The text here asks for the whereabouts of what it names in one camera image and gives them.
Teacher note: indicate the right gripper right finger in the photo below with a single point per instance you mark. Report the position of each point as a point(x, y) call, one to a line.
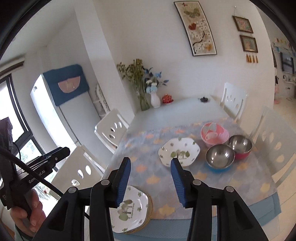
point(195, 194)

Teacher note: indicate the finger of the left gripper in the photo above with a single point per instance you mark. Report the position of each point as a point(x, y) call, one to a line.
point(51, 158)

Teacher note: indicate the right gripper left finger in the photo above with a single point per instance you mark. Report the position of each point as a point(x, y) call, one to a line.
point(106, 194)

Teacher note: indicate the round sunflower ceramic plate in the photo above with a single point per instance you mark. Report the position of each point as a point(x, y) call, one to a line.
point(148, 213)

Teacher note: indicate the blue steel bowl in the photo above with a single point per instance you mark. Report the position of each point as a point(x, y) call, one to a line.
point(219, 157)

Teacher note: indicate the large square forest plate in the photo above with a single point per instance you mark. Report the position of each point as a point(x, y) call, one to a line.
point(185, 150)

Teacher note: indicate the pink cartoon bowl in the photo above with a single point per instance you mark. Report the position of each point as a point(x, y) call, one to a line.
point(214, 134)

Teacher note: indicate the small square forest plate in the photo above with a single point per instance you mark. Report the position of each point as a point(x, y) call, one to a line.
point(131, 213)

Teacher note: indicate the white chair left near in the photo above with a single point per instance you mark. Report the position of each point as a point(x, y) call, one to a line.
point(81, 170)

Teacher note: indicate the white chair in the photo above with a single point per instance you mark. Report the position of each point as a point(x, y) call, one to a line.
point(81, 170)
point(274, 140)
point(233, 101)
point(111, 129)

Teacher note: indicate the white refrigerator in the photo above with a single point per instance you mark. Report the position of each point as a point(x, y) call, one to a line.
point(69, 125)

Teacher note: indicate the fan pattern tablecloth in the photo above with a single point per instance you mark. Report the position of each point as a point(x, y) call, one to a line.
point(250, 177)

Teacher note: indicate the white chair left far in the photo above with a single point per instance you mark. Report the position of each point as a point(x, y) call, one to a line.
point(111, 129)

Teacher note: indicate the red steel bowl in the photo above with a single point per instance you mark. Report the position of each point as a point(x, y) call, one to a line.
point(241, 145)

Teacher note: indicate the blue fridge cover cloth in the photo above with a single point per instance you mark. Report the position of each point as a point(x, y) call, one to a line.
point(66, 83)

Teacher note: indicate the small black lid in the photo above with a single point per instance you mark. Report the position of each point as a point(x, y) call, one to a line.
point(204, 99)

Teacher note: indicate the white chair right near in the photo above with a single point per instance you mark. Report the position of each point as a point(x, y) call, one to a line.
point(274, 140)

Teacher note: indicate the red lidded teacup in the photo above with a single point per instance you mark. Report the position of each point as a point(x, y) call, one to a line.
point(167, 99)

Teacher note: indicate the white ceramic vase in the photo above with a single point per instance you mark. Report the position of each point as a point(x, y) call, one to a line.
point(155, 101)

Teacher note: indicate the white chair right far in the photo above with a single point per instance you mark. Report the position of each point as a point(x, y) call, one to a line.
point(233, 101)

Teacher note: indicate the glass vase with stems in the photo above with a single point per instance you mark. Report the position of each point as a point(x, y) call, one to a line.
point(134, 74)

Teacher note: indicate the small framed picture lower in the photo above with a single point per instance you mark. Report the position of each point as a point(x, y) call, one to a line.
point(249, 44)

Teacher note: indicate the small framed picture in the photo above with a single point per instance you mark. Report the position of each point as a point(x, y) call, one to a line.
point(242, 24)
point(249, 44)

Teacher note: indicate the small framed picture upper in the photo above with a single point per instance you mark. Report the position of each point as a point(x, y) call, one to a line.
point(242, 24)

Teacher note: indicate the large framed flower picture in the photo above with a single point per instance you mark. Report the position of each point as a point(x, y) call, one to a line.
point(197, 28)

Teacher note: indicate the white wall shelf rack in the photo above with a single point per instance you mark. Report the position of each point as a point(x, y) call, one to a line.
point(100, 102)

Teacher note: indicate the orange wall hanging tassels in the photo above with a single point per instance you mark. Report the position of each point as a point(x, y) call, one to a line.
point(251, 58)

